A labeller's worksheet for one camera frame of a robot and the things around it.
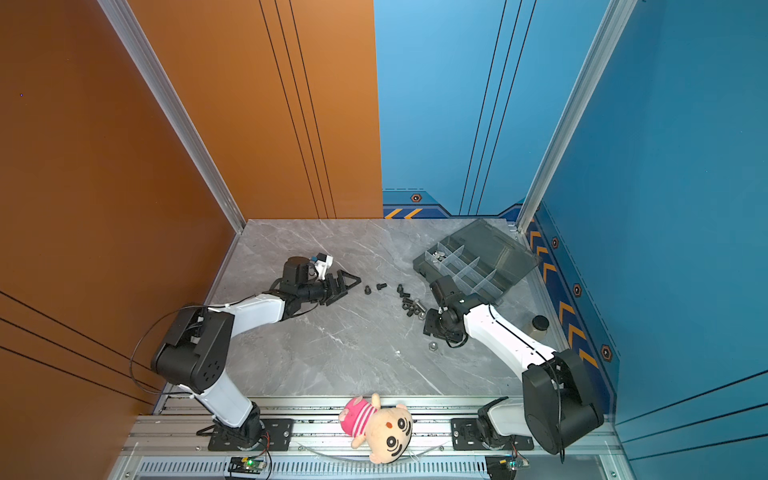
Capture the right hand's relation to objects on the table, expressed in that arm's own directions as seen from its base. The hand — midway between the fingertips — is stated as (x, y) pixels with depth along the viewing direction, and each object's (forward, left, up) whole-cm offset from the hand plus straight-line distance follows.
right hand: (428, 331), depth 86 cm
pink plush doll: (-26, +11, +3) cm, 28 cm away
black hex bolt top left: (+19, +15, -5) cm, 25 cm away
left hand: (+13, +22, +6) cm, 26 cm away
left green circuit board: (-31, +46, -6) cm, 55 cm away
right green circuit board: (-31, -16, -7) cm, 36 cm away
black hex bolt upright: (+17, +8, -3) cm, 19 cm away
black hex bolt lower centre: (+11, +7, -5) cm, 14 cm away
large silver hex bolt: (+8, +1, -4) cm, 9 cm away
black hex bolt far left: (+17, +19, -3) cm, 26 cm away
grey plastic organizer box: (+26, -20, 0) cm, 33 cm away
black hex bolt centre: (+15, +7, -4) cm, 17 cm away
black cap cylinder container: (+1, -31, +3) cm, 31 cm away
